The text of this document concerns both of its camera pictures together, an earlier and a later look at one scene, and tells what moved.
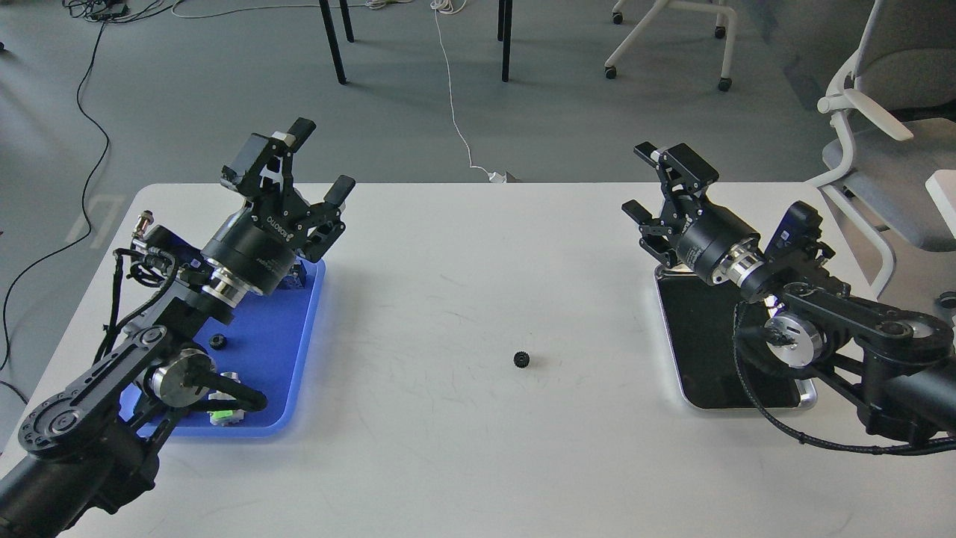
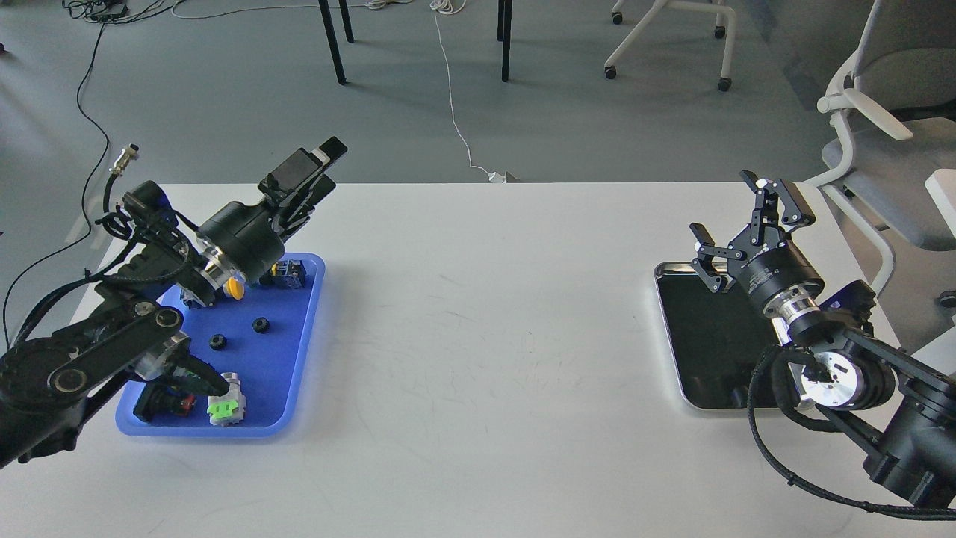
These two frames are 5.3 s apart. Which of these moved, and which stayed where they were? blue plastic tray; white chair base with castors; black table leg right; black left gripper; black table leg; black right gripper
Moved: black left gripper; black right gripper
Stayed: blue plastic tray; black table leg right; black table leg; white chair base with castors
